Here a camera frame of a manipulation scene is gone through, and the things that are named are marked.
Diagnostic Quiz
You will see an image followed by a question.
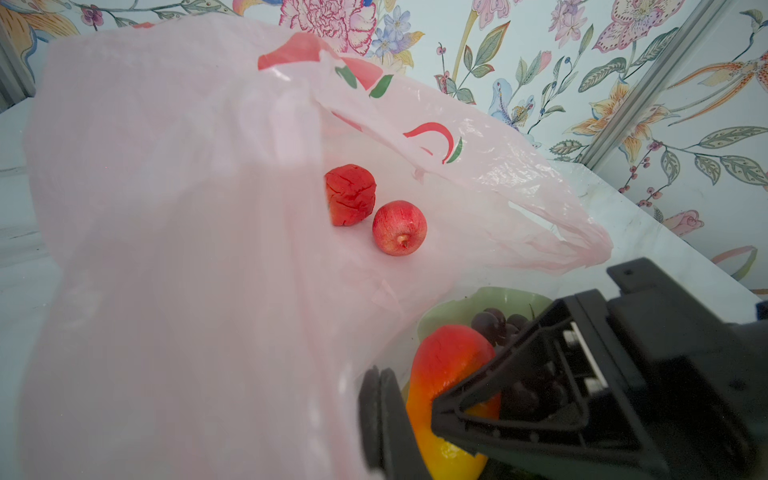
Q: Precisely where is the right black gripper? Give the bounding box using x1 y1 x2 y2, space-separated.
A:
431 258 767 479

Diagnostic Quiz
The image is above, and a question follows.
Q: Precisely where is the small red apple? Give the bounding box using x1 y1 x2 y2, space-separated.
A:
372 200 428 256

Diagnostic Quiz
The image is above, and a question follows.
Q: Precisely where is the red yellow mango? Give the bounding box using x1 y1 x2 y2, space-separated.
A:
405 324 503 480

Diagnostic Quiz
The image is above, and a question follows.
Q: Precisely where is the pink plastic bag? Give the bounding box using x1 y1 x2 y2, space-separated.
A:
17 13 613 479

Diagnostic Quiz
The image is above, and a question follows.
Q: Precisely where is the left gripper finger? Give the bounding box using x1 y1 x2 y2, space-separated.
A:
358 367 431 480

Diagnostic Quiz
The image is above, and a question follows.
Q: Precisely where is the dark purple grape bunch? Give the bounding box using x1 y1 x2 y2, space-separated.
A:
471 308 570 422

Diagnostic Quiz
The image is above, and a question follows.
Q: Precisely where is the light green plate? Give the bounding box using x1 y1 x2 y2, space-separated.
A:
416 286 553 341

